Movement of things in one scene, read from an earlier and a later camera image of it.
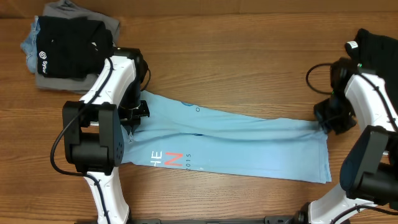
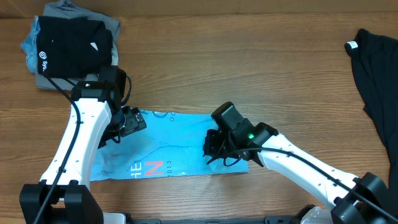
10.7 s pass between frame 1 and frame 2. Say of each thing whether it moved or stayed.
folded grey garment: stayed
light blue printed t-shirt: moved
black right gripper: moved
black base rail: stayed
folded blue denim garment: stayed
